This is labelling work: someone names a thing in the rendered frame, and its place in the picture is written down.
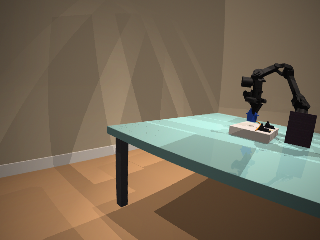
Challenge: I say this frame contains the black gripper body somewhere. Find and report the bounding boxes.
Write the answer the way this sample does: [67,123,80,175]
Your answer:
[245,88,267,104]

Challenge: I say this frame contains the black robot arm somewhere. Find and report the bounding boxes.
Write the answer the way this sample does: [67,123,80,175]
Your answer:
[241,63,311,114]

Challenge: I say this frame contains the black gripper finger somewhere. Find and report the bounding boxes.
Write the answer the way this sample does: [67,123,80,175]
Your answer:
[255,103,264,114]
[249,102,259,115]

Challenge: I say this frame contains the blue micro servo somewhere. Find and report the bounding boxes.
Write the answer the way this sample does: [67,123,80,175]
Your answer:
[246,108,261,126]

